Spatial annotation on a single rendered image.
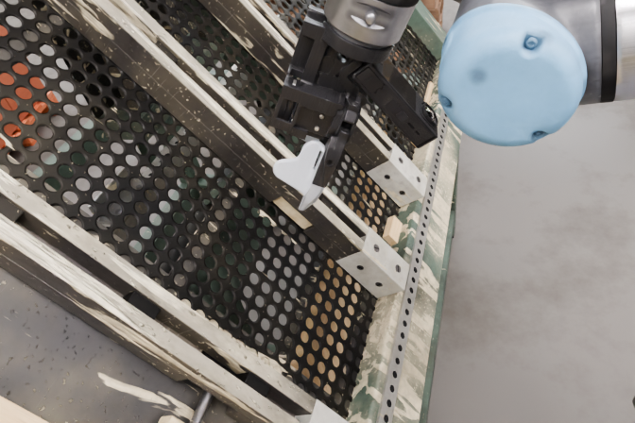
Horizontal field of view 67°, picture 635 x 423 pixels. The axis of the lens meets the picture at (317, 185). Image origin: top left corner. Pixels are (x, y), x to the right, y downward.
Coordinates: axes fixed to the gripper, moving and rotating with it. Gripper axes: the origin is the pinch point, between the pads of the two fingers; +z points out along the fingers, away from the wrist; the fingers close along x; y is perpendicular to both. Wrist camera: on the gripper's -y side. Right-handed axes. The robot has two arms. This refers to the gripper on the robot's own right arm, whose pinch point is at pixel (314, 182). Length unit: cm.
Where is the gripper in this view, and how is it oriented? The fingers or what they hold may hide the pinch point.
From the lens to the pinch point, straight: 57.8
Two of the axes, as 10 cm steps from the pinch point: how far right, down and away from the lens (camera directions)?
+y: -9.4, -3.1, -1.3
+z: -3.2, 6.7, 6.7
